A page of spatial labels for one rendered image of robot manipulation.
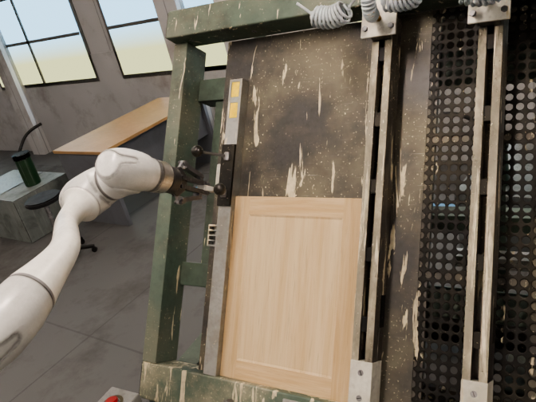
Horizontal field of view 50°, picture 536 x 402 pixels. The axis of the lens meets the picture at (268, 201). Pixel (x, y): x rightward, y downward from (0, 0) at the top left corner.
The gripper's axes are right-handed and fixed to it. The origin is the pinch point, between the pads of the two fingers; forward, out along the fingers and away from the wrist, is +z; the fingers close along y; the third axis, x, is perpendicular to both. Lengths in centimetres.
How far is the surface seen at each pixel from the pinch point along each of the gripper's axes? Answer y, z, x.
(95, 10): -243, 284, -405
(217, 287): 29.8, 11.5, -1.5
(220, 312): 37.2, 11.5, 0.6
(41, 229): 10, 221, -367
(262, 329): 40.9, 13.9, 14.7
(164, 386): 63, 11, -18
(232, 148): -14.6, 10.4, 0.2
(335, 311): 33, 14, 38
